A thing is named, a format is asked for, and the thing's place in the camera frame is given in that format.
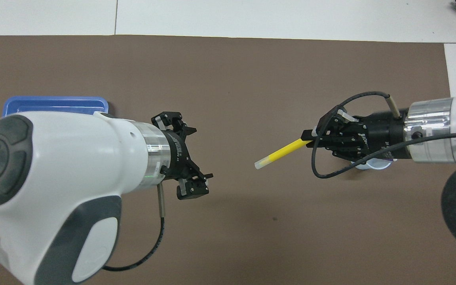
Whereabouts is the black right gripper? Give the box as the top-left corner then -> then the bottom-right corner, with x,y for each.
306,105 -> 409,162

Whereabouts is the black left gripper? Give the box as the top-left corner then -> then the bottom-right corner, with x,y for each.
151,112 -> 214,200

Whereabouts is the yellow pen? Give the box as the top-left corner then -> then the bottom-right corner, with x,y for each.
255,138 -> 314,171

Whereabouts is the blue plastic tray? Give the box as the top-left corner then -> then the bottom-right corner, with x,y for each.
2,96 -> 109,118

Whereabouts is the clear plastic cup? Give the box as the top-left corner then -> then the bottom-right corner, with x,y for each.
355,158 -> 397,171

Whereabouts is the brown table mat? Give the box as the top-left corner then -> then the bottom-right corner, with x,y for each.
0,35 -> 456,285

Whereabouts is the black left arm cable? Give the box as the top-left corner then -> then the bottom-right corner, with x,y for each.
101,184 -> 167,272

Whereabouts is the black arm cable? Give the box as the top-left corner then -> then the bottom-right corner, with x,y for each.
101,184 -> 167,272
310,91 -> 456,179

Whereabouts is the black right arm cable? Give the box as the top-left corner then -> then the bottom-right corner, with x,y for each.
310,91 -> 456,179

